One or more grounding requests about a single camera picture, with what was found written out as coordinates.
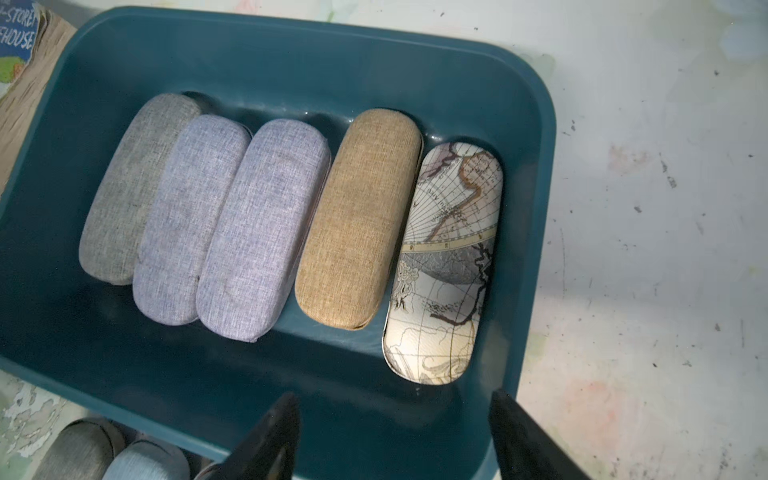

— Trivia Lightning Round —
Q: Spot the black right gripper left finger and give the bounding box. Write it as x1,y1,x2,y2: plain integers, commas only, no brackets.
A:
210,392,301,480

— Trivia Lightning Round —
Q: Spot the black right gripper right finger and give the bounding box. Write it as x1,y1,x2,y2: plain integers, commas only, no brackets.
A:
488,389,588,480

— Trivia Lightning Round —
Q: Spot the world map glasses case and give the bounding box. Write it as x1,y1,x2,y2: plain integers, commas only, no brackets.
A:
382,142,503,385

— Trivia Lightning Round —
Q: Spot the tan fabric glasses case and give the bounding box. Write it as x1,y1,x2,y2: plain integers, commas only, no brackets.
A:
295,109,423,330

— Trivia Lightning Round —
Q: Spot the lilac fabric glasses case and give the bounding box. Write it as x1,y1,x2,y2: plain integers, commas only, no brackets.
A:
196,119,331,343
133,114,251,326

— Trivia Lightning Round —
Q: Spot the grey fabric glasses case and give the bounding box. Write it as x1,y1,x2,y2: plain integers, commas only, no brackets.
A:
78,93,203,286

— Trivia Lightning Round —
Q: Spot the light blue glasses case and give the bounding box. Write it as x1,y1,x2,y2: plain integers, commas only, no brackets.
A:
102,438,190,480

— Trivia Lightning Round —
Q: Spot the dark grey lower glasses case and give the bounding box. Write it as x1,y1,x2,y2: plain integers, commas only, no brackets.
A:
33,417,126,480

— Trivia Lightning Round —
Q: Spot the teal plastic storage box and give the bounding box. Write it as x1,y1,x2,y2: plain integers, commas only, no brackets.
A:
1,7,557,479

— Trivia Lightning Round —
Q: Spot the blue paperback book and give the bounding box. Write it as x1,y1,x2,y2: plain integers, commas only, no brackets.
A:
0,1,75,188

